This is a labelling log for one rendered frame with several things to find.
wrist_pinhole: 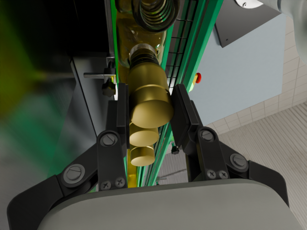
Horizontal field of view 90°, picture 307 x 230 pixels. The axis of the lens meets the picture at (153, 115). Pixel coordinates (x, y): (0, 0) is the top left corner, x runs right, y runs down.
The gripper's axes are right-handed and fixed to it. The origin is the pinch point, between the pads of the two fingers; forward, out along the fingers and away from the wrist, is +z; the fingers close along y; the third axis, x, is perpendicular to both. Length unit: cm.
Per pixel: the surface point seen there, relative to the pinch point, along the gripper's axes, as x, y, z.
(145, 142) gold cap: -6.4, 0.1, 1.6
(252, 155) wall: -203, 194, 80
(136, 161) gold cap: -11.3, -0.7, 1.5
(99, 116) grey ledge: -35.6, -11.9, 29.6
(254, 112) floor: -160, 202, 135
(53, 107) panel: -8.4, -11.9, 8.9
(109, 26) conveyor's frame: -5.4, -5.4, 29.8
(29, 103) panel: -4.3, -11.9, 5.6
